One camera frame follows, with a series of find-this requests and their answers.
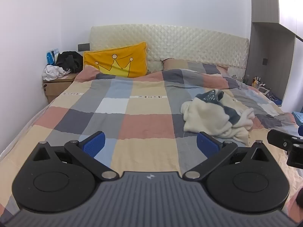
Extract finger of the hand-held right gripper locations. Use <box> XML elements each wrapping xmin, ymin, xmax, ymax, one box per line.
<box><xmin>267</xmin><ymin>128</ymin><xmax>299</xmax><ymax>150</ymax></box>

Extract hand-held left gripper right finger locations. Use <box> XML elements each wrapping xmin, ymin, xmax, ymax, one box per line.
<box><xmin>182</xmin><ymin>131</ymin><xmax>273</xmax><ymax>180</ymax></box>

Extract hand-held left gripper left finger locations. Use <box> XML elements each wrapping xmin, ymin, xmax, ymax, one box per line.
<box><xmin>32</xmin><ymin>131</ymin><xmax>120</xmax><ymax>180</ymax></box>

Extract cream and navy sweater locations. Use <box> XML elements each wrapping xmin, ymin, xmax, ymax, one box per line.
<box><xmin>180</xmin><ymin>89</ymin><xmax>256</xmax><ymax>146</ymax></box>

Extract white crumpled clothes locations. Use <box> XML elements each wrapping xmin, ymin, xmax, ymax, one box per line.
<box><xmin>42</xmin><ymin>64</ymin><xmax>71</xmax><ymax>81</ymax></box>

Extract black crumpled clothes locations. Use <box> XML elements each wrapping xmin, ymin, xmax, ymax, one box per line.
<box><xmin>55</xmin><ymin>51</ymin><xmax>84</xmax><ymax>74</ymax></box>

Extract blue box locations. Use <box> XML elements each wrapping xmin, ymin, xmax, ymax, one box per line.
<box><xmin>292</xmin><ymin>111</ymin><xmax>303</xmax><ymax>126</ymax></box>

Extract checked patchwork quilt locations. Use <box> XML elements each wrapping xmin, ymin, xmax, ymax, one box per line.
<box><xmin>0</xmin><ymin>64</ymin><xmax>303</xmax><ymax>218</ymax></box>

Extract group of small bottles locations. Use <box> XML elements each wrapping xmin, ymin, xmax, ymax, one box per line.
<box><xmin>251</xmin><ymin>76</ymin><xmax>264</xmax><ymax>88</ymax></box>

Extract wooden nightstand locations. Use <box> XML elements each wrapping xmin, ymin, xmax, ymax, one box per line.
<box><xmin>43</xmin><ymin>73</ymin><xmax>78</xmax><ymax>103</ymax></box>

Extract white floral pillow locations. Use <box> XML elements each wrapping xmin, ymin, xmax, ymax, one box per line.
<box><xmin>227</xmin><ymin>66</ymin><xmax>245</xmax><ymax>84</ymax></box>

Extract yellow crown pillow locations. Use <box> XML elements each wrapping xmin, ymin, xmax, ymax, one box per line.
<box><xmin>83</xmin><ymin>42</ymin><xmax>149</xmax><ymax>78</ymax></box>

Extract checked pillow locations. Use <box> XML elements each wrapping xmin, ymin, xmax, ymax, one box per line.
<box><xmin>163</xmin><ymin>58</ymin><xmax>229</xmax><ymax>75</ymax></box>

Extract white textured pillow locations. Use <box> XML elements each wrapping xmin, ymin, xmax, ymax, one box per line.
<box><xmin>147</xmin><ymin>59</ymin><xmax>164</xmax><ymax>74</ymax></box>

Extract blue and white pack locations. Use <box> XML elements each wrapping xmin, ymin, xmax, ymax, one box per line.
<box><xmin>46</xmin><ymin>48</ymin><xmax>61</xmax><ymax>65</ymax></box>

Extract grey wardrobe unit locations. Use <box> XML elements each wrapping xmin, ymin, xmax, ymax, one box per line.
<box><xmin>244</xmin><ymin>0</ymin><xmax>303</xmax><ymax>102</ymax></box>

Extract cream quilted headboard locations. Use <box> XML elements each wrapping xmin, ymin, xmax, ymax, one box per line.
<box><xmin>89</xmin><ymin>24</ymin><xmax>249</xmax><ymax>79</ymax></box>

